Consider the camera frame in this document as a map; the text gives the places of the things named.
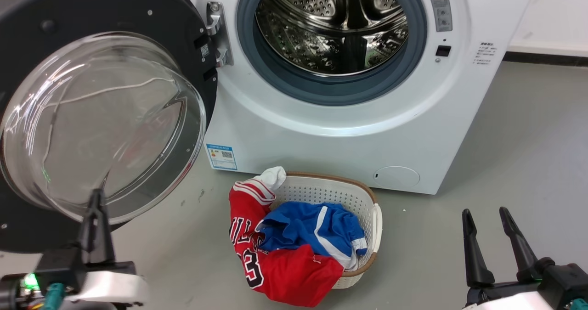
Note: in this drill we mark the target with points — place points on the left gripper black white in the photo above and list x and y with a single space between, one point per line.
105 284

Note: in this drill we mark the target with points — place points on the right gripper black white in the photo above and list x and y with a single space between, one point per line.
546 287

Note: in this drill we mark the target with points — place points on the black round glass washer door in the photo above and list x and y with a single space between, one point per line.
92 7

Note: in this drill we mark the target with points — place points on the white washing machine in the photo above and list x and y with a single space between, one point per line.
321 140

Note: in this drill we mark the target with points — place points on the metal door hinge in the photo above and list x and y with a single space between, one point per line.
220 39

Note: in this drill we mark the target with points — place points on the round white filter cover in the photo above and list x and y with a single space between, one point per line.
396 177

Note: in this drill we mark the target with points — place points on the blue energy label sticker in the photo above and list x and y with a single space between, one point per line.
221 157

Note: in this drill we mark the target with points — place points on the cream perforated laundry basket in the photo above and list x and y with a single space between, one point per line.
321 193

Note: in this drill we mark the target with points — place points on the blue shorts white stripe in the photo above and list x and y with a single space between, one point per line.
298 227

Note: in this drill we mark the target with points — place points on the red basketball jersey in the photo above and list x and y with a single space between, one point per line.
294 273

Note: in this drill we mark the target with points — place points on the grey warning sticker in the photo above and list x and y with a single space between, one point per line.
440 9

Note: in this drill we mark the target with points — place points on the steel washer drum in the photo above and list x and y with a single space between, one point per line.
298 48

